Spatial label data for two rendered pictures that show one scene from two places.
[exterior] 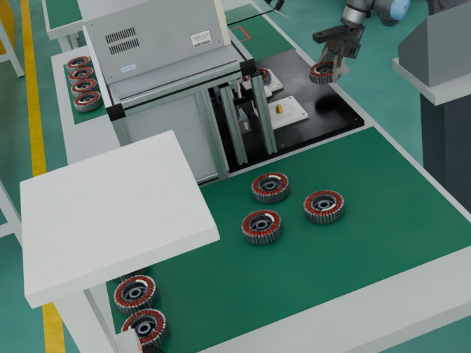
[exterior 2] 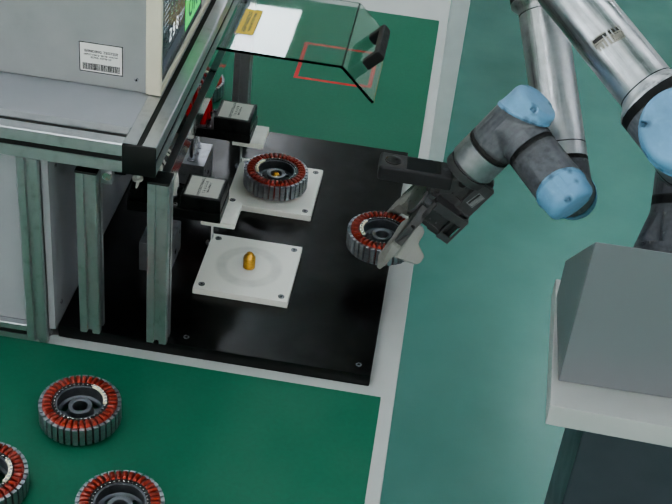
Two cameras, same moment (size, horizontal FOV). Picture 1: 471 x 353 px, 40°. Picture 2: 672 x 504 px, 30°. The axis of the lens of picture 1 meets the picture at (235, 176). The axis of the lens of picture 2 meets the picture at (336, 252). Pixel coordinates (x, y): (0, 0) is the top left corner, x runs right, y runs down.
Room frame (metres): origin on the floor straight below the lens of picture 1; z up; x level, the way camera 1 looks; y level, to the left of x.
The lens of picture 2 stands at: (0.37, -0.67, 1.99)
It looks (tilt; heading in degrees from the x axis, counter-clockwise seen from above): 36 degrees down; 12
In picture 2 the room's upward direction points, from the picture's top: 7 degrees clockwise
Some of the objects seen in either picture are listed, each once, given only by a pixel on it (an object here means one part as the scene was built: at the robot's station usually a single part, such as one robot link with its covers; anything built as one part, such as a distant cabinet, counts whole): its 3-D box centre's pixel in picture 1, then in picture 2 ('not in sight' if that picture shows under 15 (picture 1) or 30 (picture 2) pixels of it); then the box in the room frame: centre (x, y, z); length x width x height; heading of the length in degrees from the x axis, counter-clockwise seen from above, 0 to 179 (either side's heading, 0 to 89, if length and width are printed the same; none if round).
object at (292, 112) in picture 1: (280, 113); (248, 269); (1.90, -0.20, 0.78); 0.15 x 0.15 x 0.01; 8
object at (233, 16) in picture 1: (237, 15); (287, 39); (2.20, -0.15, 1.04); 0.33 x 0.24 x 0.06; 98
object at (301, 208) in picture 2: (257, 84); (274, 188); (2.14, -0.17, 0.78); 0.15 x 0.15 x 0.01; 8
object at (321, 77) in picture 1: (324, 72); (381, 237); (1.98, -0.40, 0.84); 0.11 x 0.11 x 0.04
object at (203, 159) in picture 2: (220, 92); (194, 165); (2.12, -0.03, 0.80); 0.07 x 0.05 x 0.06; 8
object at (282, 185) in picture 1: (270, 187); (80, 409); (1.52, -0.09, 0.77); 0.11 x 0.11 x 0.04
